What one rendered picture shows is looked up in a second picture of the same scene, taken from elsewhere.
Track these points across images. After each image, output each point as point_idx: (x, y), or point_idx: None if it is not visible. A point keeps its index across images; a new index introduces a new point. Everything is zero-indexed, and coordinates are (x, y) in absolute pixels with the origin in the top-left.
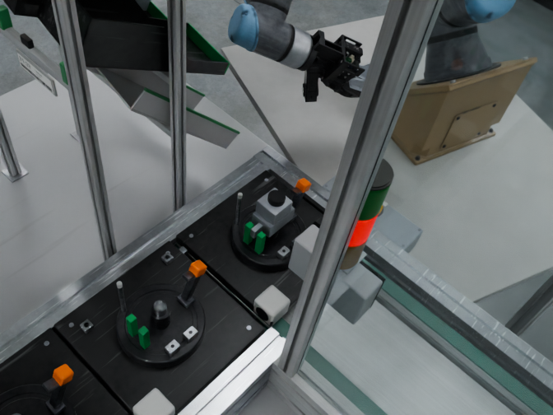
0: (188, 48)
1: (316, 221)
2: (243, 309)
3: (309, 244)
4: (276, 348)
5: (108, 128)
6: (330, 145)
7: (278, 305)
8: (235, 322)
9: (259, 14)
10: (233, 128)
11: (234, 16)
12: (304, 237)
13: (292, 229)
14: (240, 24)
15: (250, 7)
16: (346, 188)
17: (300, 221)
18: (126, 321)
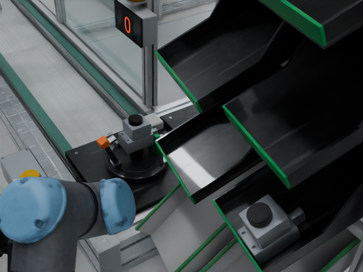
0: (195, 168)
1: (90, 169)
2: (170, 126)
3: (149, 12)
4: (155, 111)
5: None
6: None
7: (148, 115)
8: (177, 121)
9: (95, 185)
10: (143, 219)
11: (124, 207)
12: (151, 14)
13: (116, 155)
14: (125, 181)
15: (105, 188)
16: None
17: (107, 160)
18: None
